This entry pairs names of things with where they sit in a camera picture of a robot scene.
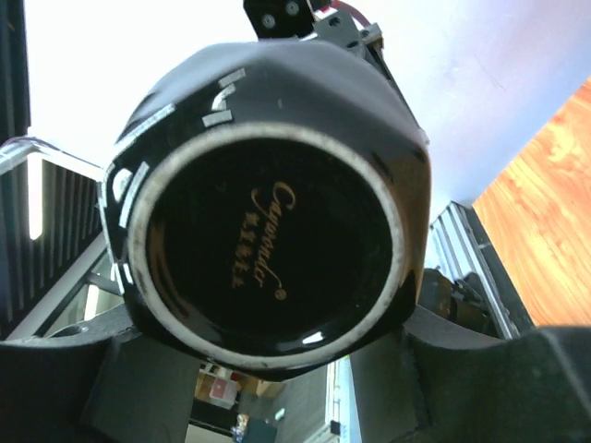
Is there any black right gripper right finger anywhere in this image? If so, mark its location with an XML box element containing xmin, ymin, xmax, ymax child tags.
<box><xmin>350</xmin><ymin>308</ymin><xmax>590</xmax><ymax>442</ymax></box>

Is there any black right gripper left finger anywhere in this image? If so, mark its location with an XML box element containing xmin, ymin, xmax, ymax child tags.
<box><xmin>1</xmin><ymin>305</ymin><xmax>199</xmax><ymax>442</ymax></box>

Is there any black mug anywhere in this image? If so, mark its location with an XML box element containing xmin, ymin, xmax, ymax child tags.
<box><xmin>100</xmin><ymin>39</ymin><xmax>431</xmax><ymax>380</ymax></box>

